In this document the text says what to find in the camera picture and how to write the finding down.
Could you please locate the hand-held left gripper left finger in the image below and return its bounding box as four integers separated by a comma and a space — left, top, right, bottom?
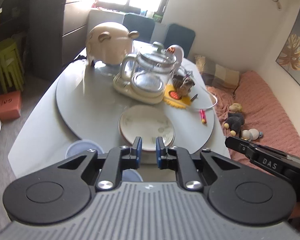
57, 136, 143, 192

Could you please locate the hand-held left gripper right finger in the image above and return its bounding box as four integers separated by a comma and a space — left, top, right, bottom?
155, 136, 242, 192

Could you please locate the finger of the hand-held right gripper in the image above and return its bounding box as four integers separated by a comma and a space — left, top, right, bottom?
249, 145, 292, 158
224, 136, 260, 166

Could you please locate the translucent blue plastic bowl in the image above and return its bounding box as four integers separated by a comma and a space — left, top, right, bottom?
122, 169, 143, 182
65, 140, 103, 159

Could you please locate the white plate pink flower print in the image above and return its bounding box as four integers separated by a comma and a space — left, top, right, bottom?
118, 105, 176, 152

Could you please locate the white blue plush toy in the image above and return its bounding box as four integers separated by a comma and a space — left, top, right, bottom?
241, 129, 263, 141

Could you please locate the dark grey monkey plush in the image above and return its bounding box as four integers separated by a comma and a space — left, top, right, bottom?
224, 102, 245, 135

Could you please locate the pink blanket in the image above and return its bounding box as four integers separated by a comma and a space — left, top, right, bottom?
206, 70, 300, 173

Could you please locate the yellow sunflower coaster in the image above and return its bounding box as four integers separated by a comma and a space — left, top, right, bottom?
163, 84, 192, 108

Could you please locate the round glass turntable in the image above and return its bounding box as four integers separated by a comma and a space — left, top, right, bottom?
55, 62, 215, 155

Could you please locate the cream kettle base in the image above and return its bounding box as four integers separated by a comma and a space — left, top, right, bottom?
112, 74, 165, 105

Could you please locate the brown hedgehog figurine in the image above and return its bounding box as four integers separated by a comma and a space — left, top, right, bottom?
172, 71, 193, 96

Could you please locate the plaid pillow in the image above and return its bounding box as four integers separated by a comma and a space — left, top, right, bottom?
194, 55, 240, 90

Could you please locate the glass kettle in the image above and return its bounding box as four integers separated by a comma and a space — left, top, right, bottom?
120, 41, 180, 93

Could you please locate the white curved spout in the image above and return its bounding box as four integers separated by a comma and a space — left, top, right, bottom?
166, 44, 185, 67

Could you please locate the beige pig-shaped food cover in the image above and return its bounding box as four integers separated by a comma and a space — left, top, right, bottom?
86, 22, 140, 67

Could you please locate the dark blue chair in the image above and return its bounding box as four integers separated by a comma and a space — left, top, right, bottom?
122, 12, 156, 43
164, 24, 196, 58

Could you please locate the orange box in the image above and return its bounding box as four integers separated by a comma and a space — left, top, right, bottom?
0, 90, 22, 120

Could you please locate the dark wooden cabinet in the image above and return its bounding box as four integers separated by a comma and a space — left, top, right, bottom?
27, 0, 90, 82

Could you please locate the stack of green stools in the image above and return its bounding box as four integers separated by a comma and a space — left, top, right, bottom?
0, 39, 25, 93

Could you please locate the white cable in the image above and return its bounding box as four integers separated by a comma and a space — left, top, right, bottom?
180, 65, 218, 110

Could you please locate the golden leaf wall poster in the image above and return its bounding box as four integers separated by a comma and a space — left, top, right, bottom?
276, 4, 300, 93

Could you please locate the black white wall shelf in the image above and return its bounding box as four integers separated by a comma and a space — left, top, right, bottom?
0, 0, 30, 45

